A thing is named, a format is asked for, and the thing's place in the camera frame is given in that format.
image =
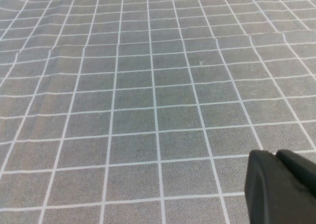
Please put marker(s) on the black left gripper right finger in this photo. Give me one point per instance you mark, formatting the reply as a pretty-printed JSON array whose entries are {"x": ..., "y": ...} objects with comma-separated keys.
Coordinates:
[{"x": 300, "y": 167}]

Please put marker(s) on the grey white-checked tablecloth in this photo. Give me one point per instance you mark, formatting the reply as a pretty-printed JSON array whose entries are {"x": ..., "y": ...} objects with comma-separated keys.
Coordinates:
[{"x": 138, "y": 105}]

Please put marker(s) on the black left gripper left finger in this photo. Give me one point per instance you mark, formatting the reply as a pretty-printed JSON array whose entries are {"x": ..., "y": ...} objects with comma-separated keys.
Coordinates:
[{"x": 271, "y": 197}]

